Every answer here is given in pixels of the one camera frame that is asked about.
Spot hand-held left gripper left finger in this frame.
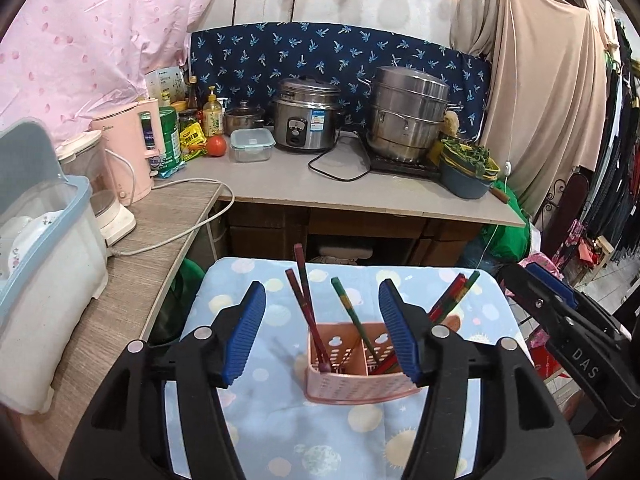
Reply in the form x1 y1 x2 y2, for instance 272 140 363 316
59 281 267 480

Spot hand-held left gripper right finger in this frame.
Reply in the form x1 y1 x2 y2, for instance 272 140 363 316
377 277 587 480

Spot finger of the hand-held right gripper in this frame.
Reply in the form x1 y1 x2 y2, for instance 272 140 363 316
500 261 588 347
526 261 633 342

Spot green chopstick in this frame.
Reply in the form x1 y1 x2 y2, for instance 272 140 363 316
331 277 386 366
435 270 481 323

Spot purple chopstick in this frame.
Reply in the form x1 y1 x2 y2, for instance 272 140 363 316
285 269 326 361
292 243 333 373

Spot red chopstick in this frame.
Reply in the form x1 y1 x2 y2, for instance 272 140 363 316
427 274 466 323

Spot pink plastic utensil basket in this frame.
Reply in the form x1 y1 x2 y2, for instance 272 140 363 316
305 322 431 405

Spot pink floral cloth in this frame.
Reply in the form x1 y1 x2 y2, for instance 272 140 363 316
520 220 588 281

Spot green bag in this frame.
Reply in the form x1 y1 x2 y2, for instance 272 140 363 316
152 257 207 346
477 200 534 264

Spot dark wooden chair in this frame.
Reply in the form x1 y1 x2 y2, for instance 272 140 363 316
542 172 601 272

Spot blue polka-dot tablecloth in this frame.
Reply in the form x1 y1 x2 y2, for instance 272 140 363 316
165 256 531 480

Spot blue basin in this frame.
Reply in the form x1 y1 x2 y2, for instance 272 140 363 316
439 152 494 200

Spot green vegetables in colander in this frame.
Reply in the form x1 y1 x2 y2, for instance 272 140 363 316
439 137 502 179

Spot wooden kitchen counter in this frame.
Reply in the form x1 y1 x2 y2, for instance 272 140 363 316
20 130 527 480

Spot hanging dark clothes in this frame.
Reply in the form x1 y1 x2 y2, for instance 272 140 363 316
587 5 640 272

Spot black induction cooker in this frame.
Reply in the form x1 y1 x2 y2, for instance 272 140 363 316
362 132 443 179

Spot clear food container blue lid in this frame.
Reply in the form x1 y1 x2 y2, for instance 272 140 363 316
230 128 276 164

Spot white blender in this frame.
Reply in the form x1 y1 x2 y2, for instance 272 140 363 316
55 130 138 248

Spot beige curtain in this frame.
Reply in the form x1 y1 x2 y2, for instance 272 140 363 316
450 0 613 216

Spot yellow packet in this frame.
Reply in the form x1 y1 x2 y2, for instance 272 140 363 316
180 122 208 155

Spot green can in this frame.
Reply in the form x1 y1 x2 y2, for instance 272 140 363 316
150 106 183 172

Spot small lidded pot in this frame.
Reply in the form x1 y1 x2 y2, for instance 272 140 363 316
223 101 267 136

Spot pink electric kettle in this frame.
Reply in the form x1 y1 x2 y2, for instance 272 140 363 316
90 99 167 207

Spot yellow soap bottle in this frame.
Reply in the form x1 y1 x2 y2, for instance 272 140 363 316
202 86 226 139

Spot silver rice cooker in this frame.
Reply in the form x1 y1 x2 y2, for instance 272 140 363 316
271 77 346 153

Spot stainless steel steamer pot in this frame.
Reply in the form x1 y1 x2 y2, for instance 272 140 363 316
357 65 451 163

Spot white floral plate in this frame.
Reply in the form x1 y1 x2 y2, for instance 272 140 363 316
0 212 67 282

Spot white carton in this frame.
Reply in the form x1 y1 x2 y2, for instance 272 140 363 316
145 66 187 109

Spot navy floral cloth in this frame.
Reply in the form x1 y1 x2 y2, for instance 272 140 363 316
189 22 493 143

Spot pink dotted curtain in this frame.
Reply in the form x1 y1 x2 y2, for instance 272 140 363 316
0 0 241 146

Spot white power cable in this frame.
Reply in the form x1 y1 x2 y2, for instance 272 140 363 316
106 176 236 259

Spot white cable with switch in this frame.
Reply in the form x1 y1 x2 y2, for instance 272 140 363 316
477 0 522 271

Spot black power cable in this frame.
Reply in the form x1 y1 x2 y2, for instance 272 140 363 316
307 132 374 182

